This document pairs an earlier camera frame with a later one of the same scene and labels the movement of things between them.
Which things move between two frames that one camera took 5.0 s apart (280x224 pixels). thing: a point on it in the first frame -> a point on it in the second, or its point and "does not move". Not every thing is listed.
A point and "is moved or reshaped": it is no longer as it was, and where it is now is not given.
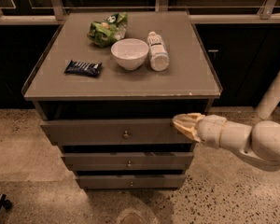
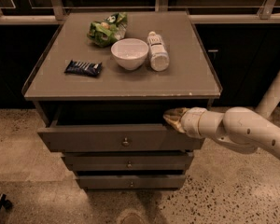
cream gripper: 211,130 -> 190,121
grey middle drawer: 129,161 does not move
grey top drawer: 114,132 is moved or reshaped
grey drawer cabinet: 107,86 does not move
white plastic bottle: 160,57 does not move
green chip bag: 108,30 does not move
